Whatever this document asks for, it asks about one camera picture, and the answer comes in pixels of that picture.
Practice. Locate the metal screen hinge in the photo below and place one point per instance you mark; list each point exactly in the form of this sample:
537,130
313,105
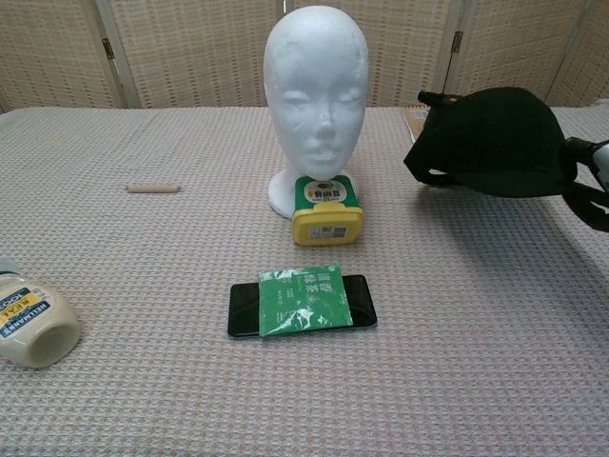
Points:
458,41
107,48

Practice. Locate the green container with yellow lid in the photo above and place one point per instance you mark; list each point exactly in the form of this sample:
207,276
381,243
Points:
328,224

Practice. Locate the white foam mannequin head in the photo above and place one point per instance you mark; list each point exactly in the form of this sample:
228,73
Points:
314,71

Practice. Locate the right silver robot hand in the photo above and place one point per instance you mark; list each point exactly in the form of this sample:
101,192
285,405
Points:
590,200

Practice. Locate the black baseball cap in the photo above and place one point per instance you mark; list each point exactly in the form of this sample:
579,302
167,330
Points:
495,138

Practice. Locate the black smartphone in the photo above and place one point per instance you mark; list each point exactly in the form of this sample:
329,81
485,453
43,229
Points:
245,309

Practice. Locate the wooden dowel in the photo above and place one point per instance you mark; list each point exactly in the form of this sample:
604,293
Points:
152,188

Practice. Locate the woven folding screen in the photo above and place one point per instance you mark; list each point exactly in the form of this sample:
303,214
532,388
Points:
190,47

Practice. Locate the green tea packet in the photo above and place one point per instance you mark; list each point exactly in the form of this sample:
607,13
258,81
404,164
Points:
304,300

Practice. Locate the Hellmann's mayonnaise jar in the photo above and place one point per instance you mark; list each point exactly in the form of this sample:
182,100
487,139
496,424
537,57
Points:
33,328

